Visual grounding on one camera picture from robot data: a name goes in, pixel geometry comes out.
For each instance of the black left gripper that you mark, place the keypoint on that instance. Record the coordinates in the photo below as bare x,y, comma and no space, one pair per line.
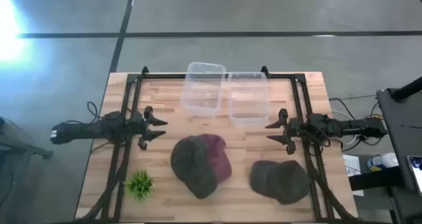
140,126

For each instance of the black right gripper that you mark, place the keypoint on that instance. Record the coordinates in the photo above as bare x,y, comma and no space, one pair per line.
291,128

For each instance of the dark grey cap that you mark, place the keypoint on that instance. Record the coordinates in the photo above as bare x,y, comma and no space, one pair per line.
283,182

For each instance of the maroon and grey cap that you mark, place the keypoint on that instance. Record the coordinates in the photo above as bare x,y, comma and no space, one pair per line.
198,164

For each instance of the clear plastic bin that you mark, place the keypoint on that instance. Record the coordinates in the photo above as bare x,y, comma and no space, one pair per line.
202,90
248,100

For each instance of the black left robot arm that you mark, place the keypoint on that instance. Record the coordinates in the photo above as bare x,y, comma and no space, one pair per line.
82,130

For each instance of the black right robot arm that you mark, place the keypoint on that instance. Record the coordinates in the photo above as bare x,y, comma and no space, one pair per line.
362,125

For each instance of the small green artificial plant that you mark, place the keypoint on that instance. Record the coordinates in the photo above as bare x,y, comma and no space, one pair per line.
139,185

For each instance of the white paper sheet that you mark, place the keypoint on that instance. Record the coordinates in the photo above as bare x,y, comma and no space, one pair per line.
353,168

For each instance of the white plastic bottle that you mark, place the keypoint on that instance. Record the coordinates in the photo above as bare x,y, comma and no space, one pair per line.
382,161

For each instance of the black side cart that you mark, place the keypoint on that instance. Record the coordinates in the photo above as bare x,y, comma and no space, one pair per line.
400,128

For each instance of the black pole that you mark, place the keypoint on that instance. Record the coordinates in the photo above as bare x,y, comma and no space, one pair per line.
407,90

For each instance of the phone with lit screen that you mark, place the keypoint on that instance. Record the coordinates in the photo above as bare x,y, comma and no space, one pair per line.
416,173

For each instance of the black metal table frame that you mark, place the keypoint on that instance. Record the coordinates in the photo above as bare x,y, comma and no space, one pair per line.
158,76

